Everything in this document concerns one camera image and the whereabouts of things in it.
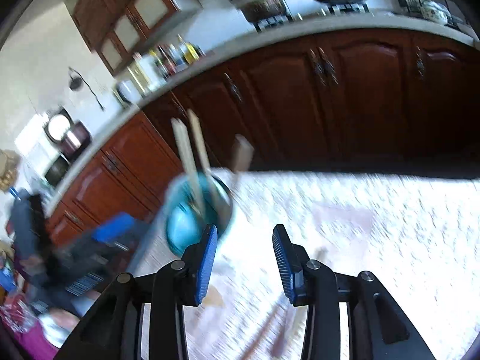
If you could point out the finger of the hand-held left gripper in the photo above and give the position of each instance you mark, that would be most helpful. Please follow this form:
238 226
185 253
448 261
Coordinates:
112 228

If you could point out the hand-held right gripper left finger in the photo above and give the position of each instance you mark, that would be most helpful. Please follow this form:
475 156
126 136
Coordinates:
206 266

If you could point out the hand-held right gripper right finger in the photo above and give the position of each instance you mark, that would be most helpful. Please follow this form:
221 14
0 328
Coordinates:
285 266

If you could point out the teal and white utensil holder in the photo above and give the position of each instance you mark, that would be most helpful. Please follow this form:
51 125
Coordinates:
195 228

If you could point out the wooden utensils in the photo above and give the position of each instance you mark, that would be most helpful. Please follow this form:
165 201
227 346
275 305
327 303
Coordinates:
200 146

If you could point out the purple cloth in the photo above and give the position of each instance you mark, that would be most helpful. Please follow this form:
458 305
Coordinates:
32 341

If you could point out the white quilted tablecloth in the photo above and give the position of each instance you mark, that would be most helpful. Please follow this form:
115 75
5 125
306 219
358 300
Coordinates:
375 251

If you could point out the pink rice cooker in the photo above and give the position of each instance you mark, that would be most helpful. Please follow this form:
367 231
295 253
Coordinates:
75 137

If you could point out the white electric kettle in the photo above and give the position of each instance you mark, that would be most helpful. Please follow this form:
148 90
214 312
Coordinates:
128 90

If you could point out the hanging round strainer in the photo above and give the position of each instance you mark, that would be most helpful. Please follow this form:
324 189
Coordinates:
76 81

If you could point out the cream microwave oven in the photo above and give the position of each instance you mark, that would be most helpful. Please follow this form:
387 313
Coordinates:
144 73

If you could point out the brown wooden base cabinets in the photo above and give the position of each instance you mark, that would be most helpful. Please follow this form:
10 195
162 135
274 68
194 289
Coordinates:
300 101

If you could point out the dark sauce bottle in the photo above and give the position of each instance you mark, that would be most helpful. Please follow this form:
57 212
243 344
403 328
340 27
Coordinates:
167 62

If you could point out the gas stove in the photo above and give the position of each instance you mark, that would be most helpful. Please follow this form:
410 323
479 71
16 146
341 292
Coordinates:
311 15

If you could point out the metal cooking pot with lid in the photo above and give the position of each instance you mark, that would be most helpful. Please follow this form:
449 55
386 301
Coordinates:
264 5

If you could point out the patterned white bowl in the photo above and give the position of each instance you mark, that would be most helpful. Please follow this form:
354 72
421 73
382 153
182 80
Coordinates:
435 10

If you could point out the brown wall cabinet frosted doors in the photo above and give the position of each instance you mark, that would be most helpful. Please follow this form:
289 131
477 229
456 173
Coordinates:
123 22

